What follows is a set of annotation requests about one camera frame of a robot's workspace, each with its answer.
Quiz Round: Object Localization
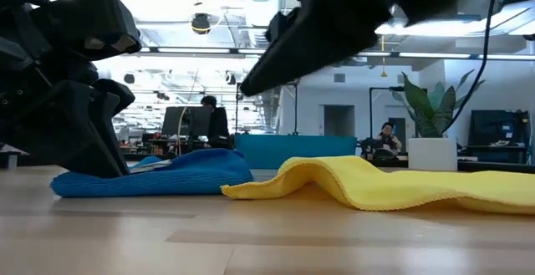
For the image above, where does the snake plant in white pot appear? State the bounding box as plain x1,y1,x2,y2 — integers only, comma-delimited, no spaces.
390,69,487,172

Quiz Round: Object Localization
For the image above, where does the black round ceiling device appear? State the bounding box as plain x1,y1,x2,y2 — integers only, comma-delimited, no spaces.
191,12,211,36

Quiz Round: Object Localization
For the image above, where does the black pole frame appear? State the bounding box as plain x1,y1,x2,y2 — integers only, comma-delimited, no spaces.
234,80,300,136
368,85,405,140

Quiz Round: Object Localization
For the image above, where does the teal plastic basket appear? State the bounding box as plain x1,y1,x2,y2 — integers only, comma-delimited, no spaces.
233,133,359,171

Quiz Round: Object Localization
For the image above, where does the dark cluttered office desk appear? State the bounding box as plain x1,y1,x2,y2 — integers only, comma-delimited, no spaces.
119,137,197,162

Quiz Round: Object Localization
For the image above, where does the blue microfiber towel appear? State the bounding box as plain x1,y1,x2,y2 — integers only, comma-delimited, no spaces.
49,147,255,199

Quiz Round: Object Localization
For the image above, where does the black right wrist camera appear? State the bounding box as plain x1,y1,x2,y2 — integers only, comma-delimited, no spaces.
265,8,303,44

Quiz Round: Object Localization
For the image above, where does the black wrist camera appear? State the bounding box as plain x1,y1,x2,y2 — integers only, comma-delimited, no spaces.
28,0,143,62
265,8,303,44

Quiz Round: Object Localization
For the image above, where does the person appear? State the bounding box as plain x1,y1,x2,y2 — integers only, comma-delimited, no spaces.
370,120,404,160
199,94,232,150

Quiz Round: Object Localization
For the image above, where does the black computer monitor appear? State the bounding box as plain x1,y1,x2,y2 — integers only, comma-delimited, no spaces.
160,105,213,142

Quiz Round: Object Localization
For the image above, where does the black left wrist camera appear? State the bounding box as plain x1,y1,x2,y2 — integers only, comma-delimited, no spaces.
28,0,143,62

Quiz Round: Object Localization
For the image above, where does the yellow hanging pendant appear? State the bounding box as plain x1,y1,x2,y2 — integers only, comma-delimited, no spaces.
379,34,389,79

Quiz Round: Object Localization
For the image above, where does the black aluminium table frame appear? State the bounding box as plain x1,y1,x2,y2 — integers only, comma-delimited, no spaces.
457,160,535,174

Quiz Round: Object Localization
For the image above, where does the yellow microfiber towel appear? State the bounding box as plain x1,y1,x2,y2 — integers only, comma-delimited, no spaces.
220,155,535,216

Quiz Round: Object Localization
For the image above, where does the black hanging cable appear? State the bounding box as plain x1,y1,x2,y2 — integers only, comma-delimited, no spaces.
441,0,502,135

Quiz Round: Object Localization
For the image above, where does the ceiling light strip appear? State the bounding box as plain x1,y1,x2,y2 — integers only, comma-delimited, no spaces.
354,50,535,61
140,46,268,56

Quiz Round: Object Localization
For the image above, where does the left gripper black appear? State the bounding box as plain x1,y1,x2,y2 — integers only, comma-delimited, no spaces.
0,0,137,180

